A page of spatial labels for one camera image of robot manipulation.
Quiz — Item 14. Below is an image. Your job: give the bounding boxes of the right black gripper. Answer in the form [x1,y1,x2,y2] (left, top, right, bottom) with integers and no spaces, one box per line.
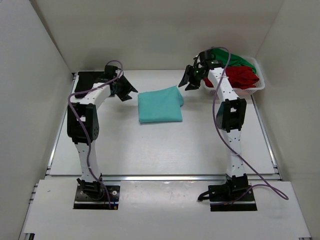
[179,66,207,92]

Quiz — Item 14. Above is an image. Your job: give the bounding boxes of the teal t shirt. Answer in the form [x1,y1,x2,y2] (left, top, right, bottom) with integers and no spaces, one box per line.
[137,86,184,124]

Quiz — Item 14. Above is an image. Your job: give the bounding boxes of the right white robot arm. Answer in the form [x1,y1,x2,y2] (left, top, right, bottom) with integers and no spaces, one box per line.
[178,61,249,202]

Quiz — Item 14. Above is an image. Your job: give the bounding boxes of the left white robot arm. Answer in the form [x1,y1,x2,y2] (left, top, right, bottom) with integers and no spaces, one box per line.
[67,72,137,201]

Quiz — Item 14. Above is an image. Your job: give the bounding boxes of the white plastic basket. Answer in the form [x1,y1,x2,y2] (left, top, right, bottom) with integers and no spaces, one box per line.
[201,55,265,96]

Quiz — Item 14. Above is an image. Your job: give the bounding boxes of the green t shirt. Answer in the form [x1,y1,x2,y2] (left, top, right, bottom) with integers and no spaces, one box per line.
[211,48,257,74]

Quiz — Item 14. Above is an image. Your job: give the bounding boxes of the folded black t shirt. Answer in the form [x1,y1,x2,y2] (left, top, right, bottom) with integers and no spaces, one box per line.
[74,70,117,93]

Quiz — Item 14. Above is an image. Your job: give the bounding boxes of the red t shirt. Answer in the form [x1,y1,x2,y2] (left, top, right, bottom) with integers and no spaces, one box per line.
[201,66,261,90]

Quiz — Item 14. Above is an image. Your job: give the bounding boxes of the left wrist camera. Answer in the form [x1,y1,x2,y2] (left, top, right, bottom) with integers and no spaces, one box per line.
[103,64,119,80]

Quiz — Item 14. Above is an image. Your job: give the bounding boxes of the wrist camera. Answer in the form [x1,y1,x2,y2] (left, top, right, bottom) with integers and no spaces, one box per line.
[103,64,119,80]
[198,49,216,65]

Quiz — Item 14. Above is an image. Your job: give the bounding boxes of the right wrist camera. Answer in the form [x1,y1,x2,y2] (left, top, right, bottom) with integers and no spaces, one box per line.
[198,49,216,65]

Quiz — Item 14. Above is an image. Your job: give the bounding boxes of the aluminium rail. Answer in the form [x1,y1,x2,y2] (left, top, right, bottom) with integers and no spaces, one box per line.
[44,174,281,182]

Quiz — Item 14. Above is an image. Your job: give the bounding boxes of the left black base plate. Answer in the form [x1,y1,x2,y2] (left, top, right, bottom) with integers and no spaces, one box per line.
[73,182,121,211]

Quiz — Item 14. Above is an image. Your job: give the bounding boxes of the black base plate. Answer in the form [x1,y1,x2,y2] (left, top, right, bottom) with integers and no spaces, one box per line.
[197,183,258,212]
[73,182,121,211]

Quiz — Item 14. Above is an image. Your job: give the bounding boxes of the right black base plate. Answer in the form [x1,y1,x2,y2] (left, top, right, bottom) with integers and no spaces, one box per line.
[197,183,258,212]

